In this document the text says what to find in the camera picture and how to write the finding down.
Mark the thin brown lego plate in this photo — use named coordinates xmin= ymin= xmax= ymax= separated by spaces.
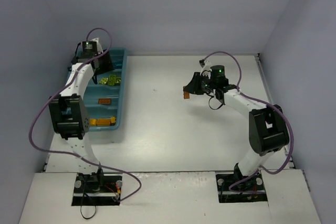
xmin=183 ymin=91 xmax=190 ymax=100

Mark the long green lego brick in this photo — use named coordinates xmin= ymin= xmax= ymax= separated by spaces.
xmin=108 ymin=74 xmax=116 ymax=86

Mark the orange brown lego brick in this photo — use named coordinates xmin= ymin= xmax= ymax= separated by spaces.
xmin=98 ymin=98 xmax=112 ymax=105

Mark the yellow smiley face lego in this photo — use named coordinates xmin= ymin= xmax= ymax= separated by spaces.
xmin=110 ymin=116 xmax=117 ymax=125

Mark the long yellow lego brick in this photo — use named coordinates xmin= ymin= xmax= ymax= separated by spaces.
xmin=96 ymin=118 xmax=111 ymax=126

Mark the yellow striped lego piece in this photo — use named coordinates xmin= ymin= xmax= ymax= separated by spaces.
xmin=90 ymin=119 xmax=97 ymax=126

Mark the green blue green lego stack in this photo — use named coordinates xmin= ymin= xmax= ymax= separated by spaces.
xmin=99 ymin=78 xmax=109 ymax=84

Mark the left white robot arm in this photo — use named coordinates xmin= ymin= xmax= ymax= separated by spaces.
xmin=49 ymin=37 xmax=108 ymax=185

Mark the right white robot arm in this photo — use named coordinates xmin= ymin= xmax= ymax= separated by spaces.
xmin=183 ymin=65 xmax=293 ymax=180

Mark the teal plastic compartment tray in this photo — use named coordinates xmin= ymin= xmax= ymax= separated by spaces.
xmin=75 ymin=48 xmax=128 ymax=131

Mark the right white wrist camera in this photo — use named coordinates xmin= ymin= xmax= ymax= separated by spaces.
xmin=199 ymin=59 xmax=212 ymax=78

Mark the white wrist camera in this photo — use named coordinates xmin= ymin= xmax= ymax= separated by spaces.
xmin=91 ymin=37 xmax=103 ymax=54
xmin=199 ymin=59 xmax=212 ymax=78

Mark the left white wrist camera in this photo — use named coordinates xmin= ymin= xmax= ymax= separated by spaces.
xmin=91 ymin=37 xmax=103 ymax=54

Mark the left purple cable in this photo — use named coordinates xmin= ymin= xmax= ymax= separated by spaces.
xmin=28 ymin=28 xmax=142 ymax=203

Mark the purple cable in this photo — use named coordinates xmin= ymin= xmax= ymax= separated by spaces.
xmin=203 ymin=51 xmax=294 ymax=193
xmin=28 ymin=28 xmax=142 ymax=203

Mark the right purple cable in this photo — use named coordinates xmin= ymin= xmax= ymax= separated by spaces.
xmin=203 ymin=51 xmax=294 ymax=193

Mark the black loop cable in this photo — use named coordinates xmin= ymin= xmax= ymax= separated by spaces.
xmin=80 ymin=204 xmax=97 ymax=220

